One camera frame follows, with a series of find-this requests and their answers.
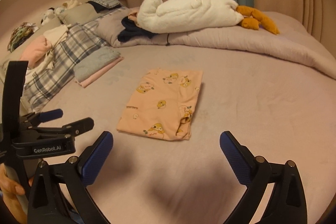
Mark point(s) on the small pink cloth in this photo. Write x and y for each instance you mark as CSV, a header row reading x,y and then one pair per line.
x,y
133,15

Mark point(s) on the small plush toys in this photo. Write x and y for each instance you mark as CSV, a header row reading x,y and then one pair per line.
x,y
48,15

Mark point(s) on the navy garment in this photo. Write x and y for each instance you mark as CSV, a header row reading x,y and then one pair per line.
x,y
134,32

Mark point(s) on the folded grey-blue cloth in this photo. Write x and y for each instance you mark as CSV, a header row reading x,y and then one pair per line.
x,y
97,61

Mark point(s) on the striped pillow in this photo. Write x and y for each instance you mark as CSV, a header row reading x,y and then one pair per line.
x,y
107,1

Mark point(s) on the folded pink cloth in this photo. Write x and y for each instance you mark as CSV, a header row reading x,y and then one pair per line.
x,y
92,81

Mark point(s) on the lilac pillow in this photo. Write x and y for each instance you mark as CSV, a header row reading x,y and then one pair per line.
x,y
110,27

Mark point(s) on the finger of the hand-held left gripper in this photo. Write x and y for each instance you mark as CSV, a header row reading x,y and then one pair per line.
x,y
50,114
78,127

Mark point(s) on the lilac bed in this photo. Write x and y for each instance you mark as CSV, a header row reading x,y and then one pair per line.
x,y
262,121

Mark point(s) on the dark cloth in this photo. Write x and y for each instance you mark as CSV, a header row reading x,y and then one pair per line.
x,y
97,7

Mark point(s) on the peach printed long-sleeve shirt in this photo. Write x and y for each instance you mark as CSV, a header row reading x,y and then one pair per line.
x,y
160,98

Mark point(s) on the person's left hand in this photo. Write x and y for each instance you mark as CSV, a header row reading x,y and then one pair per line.
x,y
10,187

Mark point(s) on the plaid pillow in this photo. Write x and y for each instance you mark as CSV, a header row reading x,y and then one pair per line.
x,y
78,40

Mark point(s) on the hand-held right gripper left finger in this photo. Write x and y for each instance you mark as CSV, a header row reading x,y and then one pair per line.
x,y
95,158

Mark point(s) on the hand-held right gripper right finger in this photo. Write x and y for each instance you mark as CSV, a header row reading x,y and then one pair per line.
x,y
236,158

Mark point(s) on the lilac duvet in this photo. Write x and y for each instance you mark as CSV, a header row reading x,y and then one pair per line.
x,y
249,40

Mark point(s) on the cream garment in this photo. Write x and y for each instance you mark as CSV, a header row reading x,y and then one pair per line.
x,y
56,33

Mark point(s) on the beige bolster pillow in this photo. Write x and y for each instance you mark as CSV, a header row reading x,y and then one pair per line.
x,y
78,14

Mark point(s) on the pink garment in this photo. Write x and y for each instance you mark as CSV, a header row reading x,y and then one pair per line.
x,y
36,48

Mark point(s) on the white plush goose toy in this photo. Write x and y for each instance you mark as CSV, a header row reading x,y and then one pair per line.
x,y
183,14

